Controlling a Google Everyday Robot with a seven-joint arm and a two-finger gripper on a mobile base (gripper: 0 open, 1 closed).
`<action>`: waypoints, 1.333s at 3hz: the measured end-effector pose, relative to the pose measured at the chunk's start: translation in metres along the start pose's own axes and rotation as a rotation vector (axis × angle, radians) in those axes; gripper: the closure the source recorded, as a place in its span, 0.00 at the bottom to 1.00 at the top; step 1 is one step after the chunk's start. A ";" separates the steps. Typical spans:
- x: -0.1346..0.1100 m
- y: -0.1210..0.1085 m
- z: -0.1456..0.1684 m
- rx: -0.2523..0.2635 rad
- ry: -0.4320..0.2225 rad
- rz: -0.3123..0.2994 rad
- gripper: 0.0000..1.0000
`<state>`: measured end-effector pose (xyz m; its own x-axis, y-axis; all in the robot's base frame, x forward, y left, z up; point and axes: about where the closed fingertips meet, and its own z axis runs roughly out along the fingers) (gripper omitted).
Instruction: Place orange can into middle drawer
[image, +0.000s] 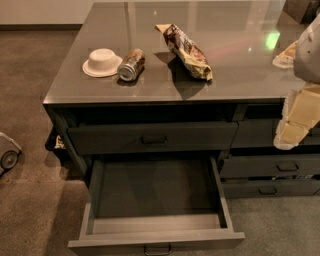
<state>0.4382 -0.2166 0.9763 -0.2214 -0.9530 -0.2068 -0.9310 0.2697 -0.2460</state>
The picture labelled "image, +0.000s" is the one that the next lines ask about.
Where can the middle right drawer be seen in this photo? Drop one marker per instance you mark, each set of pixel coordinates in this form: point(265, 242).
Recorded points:
point(270, 165)

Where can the dark object top right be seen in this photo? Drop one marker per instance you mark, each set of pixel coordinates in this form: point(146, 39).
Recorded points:
point(302, 11)

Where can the top right drawer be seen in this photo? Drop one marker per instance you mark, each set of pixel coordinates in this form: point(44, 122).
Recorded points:
point(255, 133)

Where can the closed top left drawer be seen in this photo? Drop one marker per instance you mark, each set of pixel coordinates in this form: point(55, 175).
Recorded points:
point(152, 137)

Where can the bottom right drawer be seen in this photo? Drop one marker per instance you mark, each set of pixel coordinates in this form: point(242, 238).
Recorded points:
point(271, 188)

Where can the white upturned bowl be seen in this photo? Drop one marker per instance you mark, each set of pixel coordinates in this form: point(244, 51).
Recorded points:
point(101, 63)

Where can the open middle drawer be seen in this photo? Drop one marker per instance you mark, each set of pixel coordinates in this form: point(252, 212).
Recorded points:
point(155, 207)

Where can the black bin beside cabinet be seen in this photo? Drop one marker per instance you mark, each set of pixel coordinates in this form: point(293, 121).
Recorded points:
point(52, 145)

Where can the brown chip bag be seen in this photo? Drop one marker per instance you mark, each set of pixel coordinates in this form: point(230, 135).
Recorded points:
point(187, 50)

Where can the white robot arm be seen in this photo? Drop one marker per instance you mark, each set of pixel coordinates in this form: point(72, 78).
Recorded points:
point(306, 63)

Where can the dark grey drawer cabinet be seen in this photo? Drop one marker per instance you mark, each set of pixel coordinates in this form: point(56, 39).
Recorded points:
point(239, 39)

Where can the orange soda can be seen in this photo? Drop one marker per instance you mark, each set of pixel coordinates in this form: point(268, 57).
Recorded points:
point(131, 65)

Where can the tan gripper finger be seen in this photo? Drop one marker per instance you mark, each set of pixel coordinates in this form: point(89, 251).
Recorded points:
point(300, 113)
point(285, 59)

